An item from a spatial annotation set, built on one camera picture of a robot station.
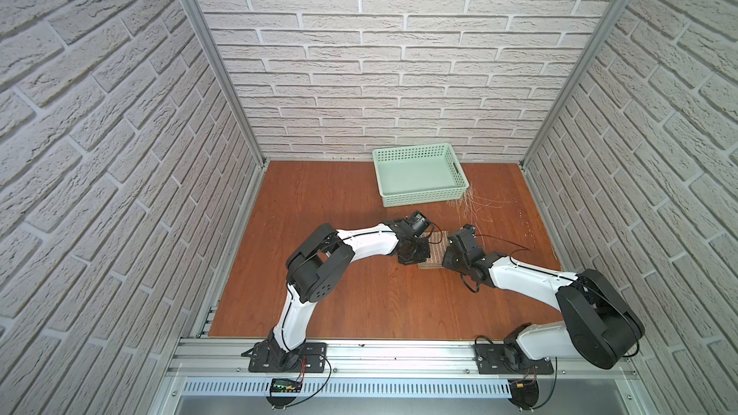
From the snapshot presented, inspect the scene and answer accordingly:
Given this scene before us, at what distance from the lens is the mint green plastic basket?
3.43ft

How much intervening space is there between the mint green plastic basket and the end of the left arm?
25 cm

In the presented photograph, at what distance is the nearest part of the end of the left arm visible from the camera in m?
0.70
